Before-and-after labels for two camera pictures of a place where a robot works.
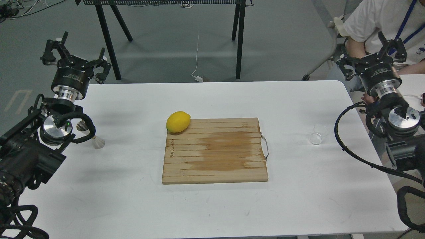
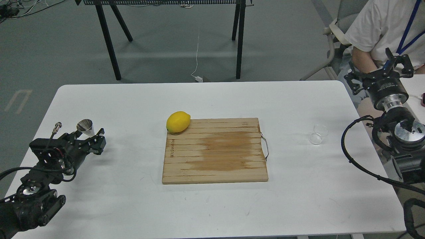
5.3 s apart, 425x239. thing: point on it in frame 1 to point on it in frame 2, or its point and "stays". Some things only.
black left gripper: (71, 78) to (65, 153)
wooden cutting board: (215, 150) stays
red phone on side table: (422, 100) stays
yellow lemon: (177, 121) stays
